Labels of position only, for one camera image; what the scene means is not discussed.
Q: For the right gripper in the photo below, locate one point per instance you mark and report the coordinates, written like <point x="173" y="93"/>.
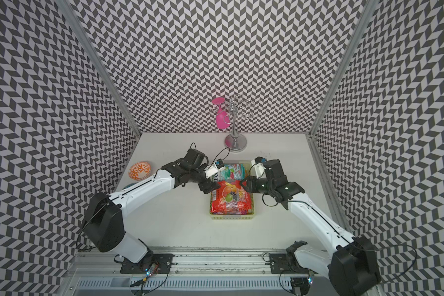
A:
<point x="250" y="184"/>

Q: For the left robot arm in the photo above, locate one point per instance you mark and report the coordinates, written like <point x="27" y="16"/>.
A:
<point x="104" y="220"/>

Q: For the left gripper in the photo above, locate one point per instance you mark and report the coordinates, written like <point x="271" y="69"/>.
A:
<point x="209" y="186"/>

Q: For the chrome glass holder stand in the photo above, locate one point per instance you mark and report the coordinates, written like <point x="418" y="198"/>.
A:
<point x="239" y="109"/>

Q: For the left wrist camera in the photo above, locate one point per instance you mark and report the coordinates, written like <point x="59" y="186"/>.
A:
<point x="214" y="169"/>

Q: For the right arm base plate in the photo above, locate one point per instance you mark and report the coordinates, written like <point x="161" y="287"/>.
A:
<point x="279" y="263"/>

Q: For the blue bowl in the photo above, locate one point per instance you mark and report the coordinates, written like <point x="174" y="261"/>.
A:
<point x="129" y="185"/>

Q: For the aluminium front rail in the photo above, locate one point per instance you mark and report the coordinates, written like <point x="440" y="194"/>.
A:
<point x="204" y="262"/>

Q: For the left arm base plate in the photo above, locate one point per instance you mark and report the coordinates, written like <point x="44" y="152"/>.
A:
<point x="163" y="263"/>

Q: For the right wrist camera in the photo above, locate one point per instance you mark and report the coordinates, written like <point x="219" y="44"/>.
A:
<point x="257" y="167"/>

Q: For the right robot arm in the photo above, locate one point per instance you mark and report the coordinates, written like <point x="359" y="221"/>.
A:
<point x="349" y="262"/>

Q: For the red 100 candy bag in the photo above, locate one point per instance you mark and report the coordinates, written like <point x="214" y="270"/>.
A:
<point x="231" y="199"/>

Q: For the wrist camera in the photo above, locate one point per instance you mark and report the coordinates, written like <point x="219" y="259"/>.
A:
<point x="257" y="167"/>
<point x="214" y="169"/>

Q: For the light green plastic basket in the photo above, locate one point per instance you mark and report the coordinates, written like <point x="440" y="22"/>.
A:
<point x="233" y="217"/>

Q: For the orange patterned bowl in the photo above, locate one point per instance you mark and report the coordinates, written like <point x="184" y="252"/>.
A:
<point x="140" y="171"/>

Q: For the pink plastic wine glass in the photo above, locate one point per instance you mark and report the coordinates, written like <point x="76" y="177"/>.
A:
<point x="222" y="117"/>

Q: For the teal mint bag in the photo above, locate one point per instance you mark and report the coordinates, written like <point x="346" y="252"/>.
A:
<point x="232" y="172"/>

